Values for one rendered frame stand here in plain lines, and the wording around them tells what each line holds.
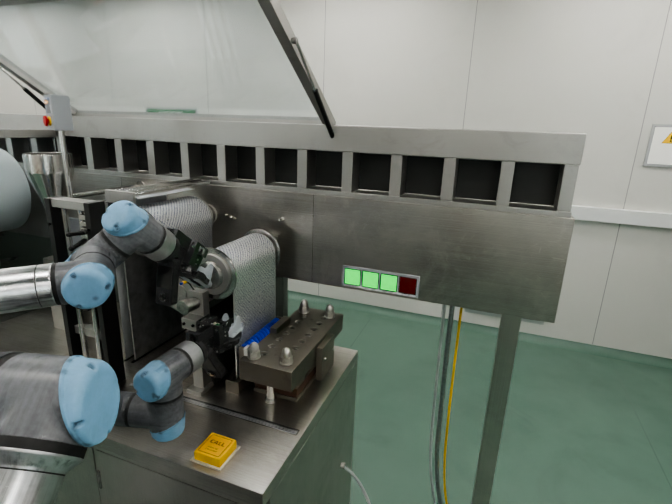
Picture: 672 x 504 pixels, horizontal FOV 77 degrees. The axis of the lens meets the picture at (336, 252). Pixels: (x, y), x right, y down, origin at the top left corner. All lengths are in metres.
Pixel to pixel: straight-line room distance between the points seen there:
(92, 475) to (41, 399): 0.78
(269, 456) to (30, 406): 0.58
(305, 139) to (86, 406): 0.97
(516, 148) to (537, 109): 2.34
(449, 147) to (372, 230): 0.33
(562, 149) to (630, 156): 2.43
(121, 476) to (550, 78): 3.36
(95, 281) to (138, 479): 0.65
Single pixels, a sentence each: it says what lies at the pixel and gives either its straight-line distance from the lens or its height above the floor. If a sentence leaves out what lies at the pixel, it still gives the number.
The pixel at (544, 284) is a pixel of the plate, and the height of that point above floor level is 1.25.
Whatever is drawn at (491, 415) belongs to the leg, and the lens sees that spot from 1.70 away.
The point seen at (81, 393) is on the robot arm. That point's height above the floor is 1.30.
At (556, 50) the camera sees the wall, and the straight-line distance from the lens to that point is 3.63.
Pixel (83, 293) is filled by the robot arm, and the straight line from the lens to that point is 0.83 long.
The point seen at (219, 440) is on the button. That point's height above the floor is 0.92.
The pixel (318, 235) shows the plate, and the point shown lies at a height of 1.31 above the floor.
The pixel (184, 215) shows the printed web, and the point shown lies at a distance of 1.39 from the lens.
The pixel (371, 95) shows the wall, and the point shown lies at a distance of 3.73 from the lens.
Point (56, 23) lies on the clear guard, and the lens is 1.51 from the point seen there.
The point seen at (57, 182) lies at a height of 1.44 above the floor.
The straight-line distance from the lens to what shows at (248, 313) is 1.29.
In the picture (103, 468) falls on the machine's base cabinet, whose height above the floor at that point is 0.76.
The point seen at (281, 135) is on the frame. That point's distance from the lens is 1.41.
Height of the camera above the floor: 1.65
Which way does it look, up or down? 16 degrees down
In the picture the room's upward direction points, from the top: 2 degrees clockwise
